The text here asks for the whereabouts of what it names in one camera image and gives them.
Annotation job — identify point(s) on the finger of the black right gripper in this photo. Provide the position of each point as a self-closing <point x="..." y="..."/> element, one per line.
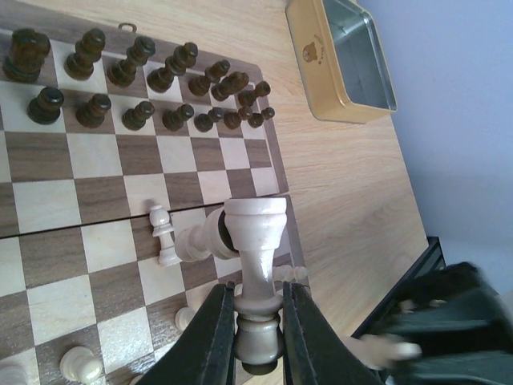
<point x="462" y="328"/>

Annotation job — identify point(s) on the yellow metal tin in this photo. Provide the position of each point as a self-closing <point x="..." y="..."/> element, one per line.
<point x="342" y="65"/>

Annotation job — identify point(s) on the dark knight chess piece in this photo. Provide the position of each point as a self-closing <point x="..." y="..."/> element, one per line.
<point x="27" y="54"/>

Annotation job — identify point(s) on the white bishop chess piece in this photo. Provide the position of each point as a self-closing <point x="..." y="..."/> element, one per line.
<point x="162" y="228"/>

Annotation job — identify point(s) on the white rook chess piece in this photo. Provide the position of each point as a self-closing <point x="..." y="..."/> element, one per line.
<point x="255" y="226"/>

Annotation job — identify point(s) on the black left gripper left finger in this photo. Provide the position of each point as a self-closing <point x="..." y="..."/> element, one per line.
<point x="204" y="353"/>

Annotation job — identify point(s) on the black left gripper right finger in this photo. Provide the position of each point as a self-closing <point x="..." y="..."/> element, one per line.
<point x="314" y="354"/>

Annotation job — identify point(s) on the wooden chess board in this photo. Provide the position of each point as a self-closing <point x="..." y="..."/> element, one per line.
<point x="82" y="163"/>

